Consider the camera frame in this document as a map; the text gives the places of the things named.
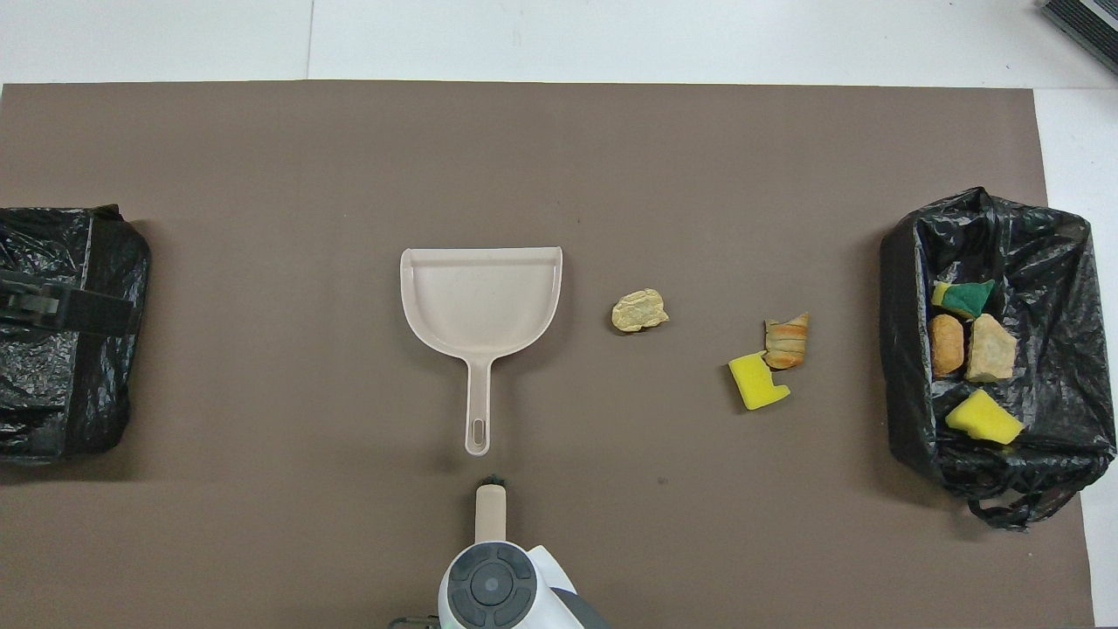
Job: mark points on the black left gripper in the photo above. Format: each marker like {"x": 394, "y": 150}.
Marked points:
{"x": 31, "y": 297}

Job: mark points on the beige plastic dustpan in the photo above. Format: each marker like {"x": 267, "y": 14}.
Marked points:
{"x": 480, "y": 301}

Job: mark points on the beige brush with black bristles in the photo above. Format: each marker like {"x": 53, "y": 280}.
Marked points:
{"x": 490, "y": 515}

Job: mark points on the pale yellow bread chunk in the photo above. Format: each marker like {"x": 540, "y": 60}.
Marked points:
{"x": 639, "y": 311}

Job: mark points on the yellow L-shaped sponge piece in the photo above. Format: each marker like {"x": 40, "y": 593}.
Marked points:
{"x": 753, "y": 384}

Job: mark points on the striped croissant piece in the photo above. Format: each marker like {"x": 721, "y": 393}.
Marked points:
{"x": 786, "y": 342}

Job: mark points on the orange-brown oval bread lump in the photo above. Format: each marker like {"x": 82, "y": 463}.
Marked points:
{"x": 946, "y": 345}

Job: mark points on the green and yellow sponge piece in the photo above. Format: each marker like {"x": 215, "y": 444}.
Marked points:
{"x": 965, "y": 300}

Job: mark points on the yellow wedge sponge piece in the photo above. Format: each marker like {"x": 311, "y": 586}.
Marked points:
{"x": 983, "y": 418}

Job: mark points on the pale beige bread chunk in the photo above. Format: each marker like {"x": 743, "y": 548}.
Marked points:
{"x": 991, "y": 349}

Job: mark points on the bin with black bag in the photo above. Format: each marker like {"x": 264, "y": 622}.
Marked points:
{"x": 904, "y": 349}
{"x": 52, "y": 393}

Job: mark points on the brown table mat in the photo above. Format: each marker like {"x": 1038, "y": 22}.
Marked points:
{"x": 262, "y": 175}

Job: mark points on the dark grey ribbed device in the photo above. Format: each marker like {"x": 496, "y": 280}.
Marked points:
{"x": 1087, "y": 22}

